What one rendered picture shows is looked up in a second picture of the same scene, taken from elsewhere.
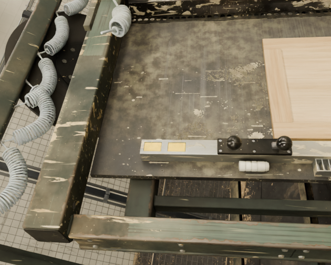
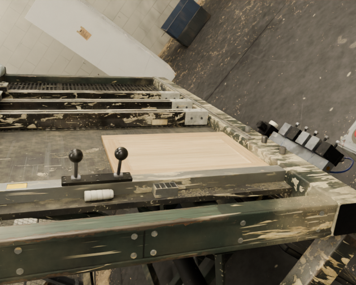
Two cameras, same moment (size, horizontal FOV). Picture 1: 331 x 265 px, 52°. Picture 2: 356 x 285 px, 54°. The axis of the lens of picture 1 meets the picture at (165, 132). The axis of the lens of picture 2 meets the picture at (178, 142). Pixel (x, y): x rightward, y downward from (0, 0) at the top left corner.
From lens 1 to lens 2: 0.56 m
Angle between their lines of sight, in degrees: 43
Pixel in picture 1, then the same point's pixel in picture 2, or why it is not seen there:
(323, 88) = (153, 154)
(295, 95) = (131, 159)
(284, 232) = (131, 218)
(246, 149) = (90, 179)
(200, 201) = not seen: hidden behind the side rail
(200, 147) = (43, 184)
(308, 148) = (146, 176)
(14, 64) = not seen: outside the picture
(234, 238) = (80, 228)
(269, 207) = not seen: hidden behind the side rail
